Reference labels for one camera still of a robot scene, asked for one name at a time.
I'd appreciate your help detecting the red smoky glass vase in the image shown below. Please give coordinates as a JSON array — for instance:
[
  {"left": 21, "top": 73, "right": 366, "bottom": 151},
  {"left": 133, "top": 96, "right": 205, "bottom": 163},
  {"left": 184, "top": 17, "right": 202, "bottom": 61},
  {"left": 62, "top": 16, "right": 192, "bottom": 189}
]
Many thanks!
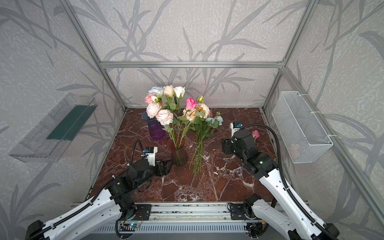
[{"left": 166, "top": 137, "right": 189, "bottom": 166}]

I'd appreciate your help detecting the blue purple glass vase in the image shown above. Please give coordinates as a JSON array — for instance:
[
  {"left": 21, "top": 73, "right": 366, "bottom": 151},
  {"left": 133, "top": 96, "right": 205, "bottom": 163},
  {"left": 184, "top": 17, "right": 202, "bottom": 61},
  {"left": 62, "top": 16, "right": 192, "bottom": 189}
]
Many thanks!
[{"left": 142, "top": 112, "right": 166, "bottom": 141}]

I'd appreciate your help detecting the pale pink peony spray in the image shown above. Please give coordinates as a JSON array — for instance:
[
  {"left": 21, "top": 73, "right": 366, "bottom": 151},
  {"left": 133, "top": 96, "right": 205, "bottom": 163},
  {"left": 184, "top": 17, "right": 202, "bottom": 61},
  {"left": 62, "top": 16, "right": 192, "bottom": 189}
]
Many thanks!
[{"left": 146, "top": 102, "right": 180, "bottom": 149}]

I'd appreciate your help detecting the magenta pink rose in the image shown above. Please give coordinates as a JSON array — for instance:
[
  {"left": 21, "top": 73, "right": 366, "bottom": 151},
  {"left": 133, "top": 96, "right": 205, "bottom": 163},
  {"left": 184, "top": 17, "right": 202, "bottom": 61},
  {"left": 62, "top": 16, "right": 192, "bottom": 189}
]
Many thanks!
[{"left": 186, "top": 98, "right": 197, "bottom": 111}]

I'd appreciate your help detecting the white blue rose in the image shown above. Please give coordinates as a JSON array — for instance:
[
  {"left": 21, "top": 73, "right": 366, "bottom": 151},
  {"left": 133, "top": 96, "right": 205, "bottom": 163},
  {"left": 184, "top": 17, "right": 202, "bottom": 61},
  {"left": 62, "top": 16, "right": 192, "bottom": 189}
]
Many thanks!
[{"left": 149, "top": 87, "right": 164, "bottom": 98}]

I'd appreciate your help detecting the cream peach rose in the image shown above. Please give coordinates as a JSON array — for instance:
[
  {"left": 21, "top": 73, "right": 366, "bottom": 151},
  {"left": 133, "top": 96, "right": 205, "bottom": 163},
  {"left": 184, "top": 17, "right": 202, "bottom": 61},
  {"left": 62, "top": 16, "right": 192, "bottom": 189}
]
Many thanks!
[{"left": 163, "top": 85, "right": 174, "bottom": 97}]

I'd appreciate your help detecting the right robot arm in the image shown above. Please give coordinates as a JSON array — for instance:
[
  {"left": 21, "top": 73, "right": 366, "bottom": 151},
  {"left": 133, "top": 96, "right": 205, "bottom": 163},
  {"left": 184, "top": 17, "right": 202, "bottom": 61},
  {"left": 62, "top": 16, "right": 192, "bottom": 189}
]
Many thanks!
[{"left": 222, "top": 122, "right": 340, "bottom": 240}]

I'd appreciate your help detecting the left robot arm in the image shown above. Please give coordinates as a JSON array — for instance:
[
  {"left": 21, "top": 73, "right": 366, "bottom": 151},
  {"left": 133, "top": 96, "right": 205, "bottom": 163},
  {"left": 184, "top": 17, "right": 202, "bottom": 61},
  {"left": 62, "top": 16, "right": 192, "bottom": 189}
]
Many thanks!
[{"left": 25, "top": 147, "right": 173, "bottom": 240}]

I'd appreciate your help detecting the flower bunch on table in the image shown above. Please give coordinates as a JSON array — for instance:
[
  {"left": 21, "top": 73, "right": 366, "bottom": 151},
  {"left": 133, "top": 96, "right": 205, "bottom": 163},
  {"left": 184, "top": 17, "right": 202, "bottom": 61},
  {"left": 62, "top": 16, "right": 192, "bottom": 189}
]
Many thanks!
[{"left": 192, "top": 112, "right": 224, "bottom": 176}]

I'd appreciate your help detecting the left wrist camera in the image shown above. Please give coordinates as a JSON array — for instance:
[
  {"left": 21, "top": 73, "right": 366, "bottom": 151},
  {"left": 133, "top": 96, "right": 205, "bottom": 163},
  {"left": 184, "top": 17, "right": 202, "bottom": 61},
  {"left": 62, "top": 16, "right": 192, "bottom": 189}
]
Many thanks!
[{"left": 143, "top": 147, "right": 158, "bottom": 167}]

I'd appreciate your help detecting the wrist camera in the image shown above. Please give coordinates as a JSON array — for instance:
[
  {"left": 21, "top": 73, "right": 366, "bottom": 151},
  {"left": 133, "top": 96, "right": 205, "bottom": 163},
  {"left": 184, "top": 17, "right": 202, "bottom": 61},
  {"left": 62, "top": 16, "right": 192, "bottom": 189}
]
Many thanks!
[
  {"left": 230, "top": 121, "right": 243, "bottom": 137},
  {"left": 143, "top": 147, "right": 158, "bottom": 167}
]

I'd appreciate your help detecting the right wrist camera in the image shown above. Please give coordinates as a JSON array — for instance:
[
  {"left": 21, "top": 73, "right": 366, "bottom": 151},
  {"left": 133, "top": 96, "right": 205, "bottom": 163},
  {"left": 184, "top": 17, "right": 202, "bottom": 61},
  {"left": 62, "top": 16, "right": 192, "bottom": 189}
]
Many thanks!
[{"left": 230, "top": 121, "right": 243, "bottom": 137}]

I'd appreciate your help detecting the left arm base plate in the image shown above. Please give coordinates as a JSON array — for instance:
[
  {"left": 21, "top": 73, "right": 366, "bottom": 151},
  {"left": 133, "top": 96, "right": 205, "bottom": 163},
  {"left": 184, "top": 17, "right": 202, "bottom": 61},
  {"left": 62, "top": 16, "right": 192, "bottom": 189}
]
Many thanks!
[{"left": 120, "top": 204, "right": 152, "bottom": 222}]

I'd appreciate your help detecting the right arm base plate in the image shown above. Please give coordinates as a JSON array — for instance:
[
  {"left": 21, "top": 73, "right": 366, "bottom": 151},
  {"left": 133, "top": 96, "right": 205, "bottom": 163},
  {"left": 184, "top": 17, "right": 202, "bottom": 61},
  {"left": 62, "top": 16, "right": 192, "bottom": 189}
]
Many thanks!
[{"left": 227, "top": 203, "right": 255, "bottom": 220}]

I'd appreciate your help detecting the white wire mesh basket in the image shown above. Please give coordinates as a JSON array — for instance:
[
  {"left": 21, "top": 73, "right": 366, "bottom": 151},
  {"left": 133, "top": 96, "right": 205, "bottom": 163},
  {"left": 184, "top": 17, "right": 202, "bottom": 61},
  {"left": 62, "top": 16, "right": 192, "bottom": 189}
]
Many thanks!
[{"left": 272, "top": 91, "right": 333, "bottom": 164}]

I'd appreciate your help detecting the aluminium frame rail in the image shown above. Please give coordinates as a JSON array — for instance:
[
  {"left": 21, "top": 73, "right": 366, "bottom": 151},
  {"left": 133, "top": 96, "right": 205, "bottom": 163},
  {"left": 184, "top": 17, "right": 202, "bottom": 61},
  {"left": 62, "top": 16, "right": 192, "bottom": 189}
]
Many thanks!
[{"left": 100, "top": 61, "right": 283, "bottom": 69}]

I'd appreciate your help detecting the clear plastic wall tray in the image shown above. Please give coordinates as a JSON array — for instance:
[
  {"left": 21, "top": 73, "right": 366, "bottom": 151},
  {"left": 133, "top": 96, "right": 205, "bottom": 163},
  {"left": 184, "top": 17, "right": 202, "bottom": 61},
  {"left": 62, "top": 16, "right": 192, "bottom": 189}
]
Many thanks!
[{"left": 9, "top": 94, "right": 98, "bottom": 163}]

